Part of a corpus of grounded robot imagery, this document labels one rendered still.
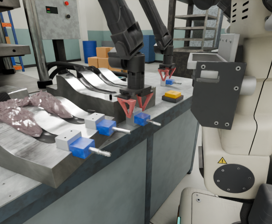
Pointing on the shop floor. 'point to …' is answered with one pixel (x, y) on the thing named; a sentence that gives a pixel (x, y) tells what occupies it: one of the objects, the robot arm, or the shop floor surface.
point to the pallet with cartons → (102, 59)
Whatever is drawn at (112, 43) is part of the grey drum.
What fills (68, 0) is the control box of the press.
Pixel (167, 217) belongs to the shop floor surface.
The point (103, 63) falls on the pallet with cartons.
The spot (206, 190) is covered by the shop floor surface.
